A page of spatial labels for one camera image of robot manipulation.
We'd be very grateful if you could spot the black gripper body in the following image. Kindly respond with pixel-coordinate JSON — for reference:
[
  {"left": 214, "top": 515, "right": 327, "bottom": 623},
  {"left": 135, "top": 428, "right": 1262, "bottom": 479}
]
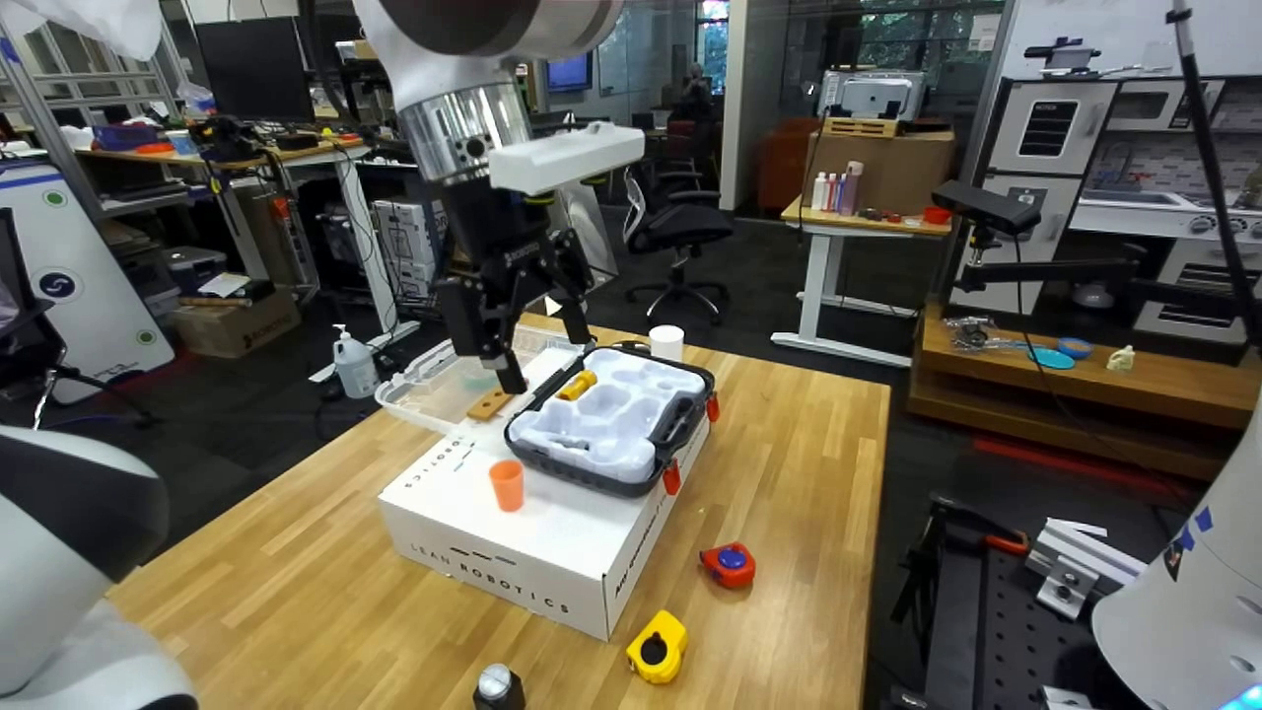
[{"left": 444, "top": 173, "right": 572, "bottom": 289}]

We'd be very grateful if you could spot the small orange cup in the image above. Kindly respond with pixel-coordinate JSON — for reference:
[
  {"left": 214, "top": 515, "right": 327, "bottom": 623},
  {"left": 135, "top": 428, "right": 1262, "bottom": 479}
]
[{"left": 485, "top": 458, "right": 527, "bottom": 515}]

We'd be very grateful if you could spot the grey toolbox with clear lid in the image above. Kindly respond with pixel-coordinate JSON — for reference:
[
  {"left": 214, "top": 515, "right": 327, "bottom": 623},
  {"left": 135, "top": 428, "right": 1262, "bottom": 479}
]
[{"left": 372, "top": 320, "right": 724, "bottom": 506}]

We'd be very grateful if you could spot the silver reflective panel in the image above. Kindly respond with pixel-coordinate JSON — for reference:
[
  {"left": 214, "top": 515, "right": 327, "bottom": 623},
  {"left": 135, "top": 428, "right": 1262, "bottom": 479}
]
[{"left": 557, "top": 182, "right": 624, "bottom": 305}]

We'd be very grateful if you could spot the small wooden block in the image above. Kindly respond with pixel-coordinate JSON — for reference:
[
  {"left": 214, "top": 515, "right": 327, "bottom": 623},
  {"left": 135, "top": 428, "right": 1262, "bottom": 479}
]
[{"left": 465, "top": 383, "right": 519, "bottom": 424}]

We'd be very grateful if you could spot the white computer tower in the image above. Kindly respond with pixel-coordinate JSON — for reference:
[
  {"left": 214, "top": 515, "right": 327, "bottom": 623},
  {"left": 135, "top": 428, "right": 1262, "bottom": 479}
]
[{"left": 368, "top": 193, "right": 444, "bottom": 315}]

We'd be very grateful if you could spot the white ceramic mug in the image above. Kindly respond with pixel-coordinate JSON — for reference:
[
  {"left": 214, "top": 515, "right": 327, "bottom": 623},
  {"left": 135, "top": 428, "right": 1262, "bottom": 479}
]
[{"left": 645, "top": 324, "right": 691, "bottom": 368}]

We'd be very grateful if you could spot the clear pump bottle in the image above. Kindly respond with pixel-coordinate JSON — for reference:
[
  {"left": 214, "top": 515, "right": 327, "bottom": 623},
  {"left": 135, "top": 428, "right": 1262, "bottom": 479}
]
[{"left": 327, "top": 320, "right": 383, "bottom": 407}]

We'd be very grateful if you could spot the white workbench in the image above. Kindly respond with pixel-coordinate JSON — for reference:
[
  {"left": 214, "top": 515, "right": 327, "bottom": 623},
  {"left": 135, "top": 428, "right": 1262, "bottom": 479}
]
[{"left": 74, "top": 124, "right": 426, "bottom": 385}]

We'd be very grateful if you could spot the blue lit monitor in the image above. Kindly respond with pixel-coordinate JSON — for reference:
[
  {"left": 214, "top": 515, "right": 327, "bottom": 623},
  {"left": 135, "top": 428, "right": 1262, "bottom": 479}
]
[{"left": 540, "top": 48, "right": 598, "bottom": 97}]

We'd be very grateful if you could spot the brown cardboard box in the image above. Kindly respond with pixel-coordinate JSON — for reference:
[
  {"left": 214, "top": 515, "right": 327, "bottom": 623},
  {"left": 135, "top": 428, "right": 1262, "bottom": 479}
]
[{"left": 168, "top": 289, "right": 308, "bottom": 368}]

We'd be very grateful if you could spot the white cardboard box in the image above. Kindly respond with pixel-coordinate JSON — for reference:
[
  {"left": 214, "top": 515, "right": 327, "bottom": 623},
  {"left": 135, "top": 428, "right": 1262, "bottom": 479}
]
[{"left": 375, "top": 397, "right": 723, "bottom": 646}]

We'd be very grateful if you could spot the brown cabinet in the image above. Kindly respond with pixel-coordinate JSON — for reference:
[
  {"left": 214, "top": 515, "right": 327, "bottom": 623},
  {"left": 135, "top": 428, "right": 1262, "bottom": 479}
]
[{"left": 751, "top": 122, "right": 808, "bottom": 222}]

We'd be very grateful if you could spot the white desk with wood top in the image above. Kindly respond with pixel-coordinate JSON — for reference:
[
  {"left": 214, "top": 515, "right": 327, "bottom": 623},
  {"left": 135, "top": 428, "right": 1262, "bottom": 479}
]
[{"left": 766, "top": 193, "right": 957, "bottom": 373}]

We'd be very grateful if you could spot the pink white bottle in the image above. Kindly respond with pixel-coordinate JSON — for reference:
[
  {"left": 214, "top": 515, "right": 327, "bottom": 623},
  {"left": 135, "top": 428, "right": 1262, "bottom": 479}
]
[{"left": 830, "top": 159, "right": 868, "bottom": 218}]

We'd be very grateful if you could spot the black monitor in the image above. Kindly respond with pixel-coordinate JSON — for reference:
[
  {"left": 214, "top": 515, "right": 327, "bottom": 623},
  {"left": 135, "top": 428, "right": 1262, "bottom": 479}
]
[{"left": 188, "top": 15, "right": 318, "bottom": 128}]

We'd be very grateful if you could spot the red tape measure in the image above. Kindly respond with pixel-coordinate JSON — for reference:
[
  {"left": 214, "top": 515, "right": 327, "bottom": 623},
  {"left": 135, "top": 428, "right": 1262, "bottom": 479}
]
[{"left": 695, "top": 540, "right": 760, "bottom": 596}]

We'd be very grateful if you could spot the large cardboard box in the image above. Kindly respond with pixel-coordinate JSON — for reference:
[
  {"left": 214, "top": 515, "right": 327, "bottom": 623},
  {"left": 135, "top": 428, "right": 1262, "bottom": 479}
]
[{"left": 802, "top": 113, "right": 964, "bottom": 222}]

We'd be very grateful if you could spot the white printer device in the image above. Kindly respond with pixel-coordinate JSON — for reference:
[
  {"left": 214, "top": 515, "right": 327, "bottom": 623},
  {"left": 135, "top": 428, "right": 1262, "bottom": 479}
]
[{"left": 814, "top": 63, "right": 927, "bottom": 122}]

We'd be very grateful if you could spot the yellow tape measure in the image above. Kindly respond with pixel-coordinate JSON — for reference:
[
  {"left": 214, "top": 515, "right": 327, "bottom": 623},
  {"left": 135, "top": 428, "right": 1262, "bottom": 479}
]
[{"left": 624, "top": 606, "right": 695, "bottom": 691}]

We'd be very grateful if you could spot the small black silver knob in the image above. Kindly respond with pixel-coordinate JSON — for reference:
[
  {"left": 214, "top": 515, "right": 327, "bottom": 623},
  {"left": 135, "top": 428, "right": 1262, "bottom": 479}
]
[{"left": 469, "top": 661, "right": 534, "bottom": 710}]

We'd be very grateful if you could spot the white cabinet with round logo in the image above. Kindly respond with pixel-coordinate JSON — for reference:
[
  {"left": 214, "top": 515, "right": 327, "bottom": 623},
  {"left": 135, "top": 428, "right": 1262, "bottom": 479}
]
[{"left": 0, "top": 153, "right": 180, "bottom": 393}]

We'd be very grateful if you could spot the small teal item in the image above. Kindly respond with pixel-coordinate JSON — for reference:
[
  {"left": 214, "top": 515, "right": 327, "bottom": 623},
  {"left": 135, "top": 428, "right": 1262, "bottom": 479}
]
[{"left": 1024, "top": 337, "right": 1085, "bottom": 379}]

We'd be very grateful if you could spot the low wooden table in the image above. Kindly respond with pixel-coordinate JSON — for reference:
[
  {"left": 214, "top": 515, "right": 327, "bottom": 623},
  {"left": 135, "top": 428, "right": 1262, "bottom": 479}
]
[{"left": 902, "top": 305, "right": 1262, "bottom": 486}]

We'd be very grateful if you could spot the black perforated cart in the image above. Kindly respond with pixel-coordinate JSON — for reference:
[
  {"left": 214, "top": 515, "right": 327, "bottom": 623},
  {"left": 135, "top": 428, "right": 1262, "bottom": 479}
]
[{"left": 887, "top": 493, "right": 1154, "bottom": 710}]

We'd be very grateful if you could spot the black toy faucet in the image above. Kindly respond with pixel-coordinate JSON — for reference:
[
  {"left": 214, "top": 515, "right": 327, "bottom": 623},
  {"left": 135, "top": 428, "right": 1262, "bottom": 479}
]
[{"left": 1018, "top": 36, "right": 1110, "bottom": 78}]

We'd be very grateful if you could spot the white whiteboard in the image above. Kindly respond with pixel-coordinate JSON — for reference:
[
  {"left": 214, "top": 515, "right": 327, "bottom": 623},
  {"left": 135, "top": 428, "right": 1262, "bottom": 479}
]
[{"left": 1002, "top": 0, "right": 1262, "bottom": 81}]

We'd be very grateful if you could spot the white toy kitchen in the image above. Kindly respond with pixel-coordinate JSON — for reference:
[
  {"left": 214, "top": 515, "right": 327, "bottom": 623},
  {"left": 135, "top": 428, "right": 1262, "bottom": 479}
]
[{"left": 964, "top": 69, "right": 1262, "bottom": 364}]

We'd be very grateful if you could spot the black camera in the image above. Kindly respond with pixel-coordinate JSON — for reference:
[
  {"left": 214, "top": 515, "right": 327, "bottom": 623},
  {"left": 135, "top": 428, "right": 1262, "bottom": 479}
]
[{"left": 927, "top": 178, "right": 1046, "bottom": 245}]

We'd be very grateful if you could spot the black camera stand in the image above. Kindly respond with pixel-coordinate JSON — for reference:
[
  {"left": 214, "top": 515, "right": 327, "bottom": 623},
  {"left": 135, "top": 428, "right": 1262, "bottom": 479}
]
[{"left": 947, "top": 232, "right": 1262, "bottom": 348}]

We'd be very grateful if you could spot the orange handled clamp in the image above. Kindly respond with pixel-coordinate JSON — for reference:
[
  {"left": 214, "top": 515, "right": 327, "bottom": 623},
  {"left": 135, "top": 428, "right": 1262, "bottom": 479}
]
[{"left": 939, "top": 506, "right": 1040, "bottom": 567}]

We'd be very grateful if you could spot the silver aluminium bracket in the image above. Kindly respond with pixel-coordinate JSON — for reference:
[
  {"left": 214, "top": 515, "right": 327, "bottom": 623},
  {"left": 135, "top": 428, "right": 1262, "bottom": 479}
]
[{"left": 1020, "top": 511, "right": 1153, "bottom": 623}]

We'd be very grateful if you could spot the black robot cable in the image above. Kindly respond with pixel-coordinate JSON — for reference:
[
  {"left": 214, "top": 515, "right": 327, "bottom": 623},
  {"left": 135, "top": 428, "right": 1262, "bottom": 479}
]
[{"left": 1158, "top": 0, "right": 1262, "bottom": 360}]

